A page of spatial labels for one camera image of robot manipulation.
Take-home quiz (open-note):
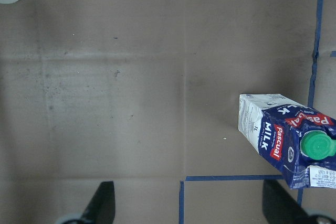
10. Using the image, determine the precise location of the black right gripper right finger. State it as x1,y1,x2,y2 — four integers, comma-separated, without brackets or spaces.
262,179,335,223

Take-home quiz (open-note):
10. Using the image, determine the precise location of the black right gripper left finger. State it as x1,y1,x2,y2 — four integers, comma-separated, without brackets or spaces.
79,181,116,224

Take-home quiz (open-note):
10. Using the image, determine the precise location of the blue white milk carton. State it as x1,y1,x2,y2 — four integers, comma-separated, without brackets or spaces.
238,94,335,189

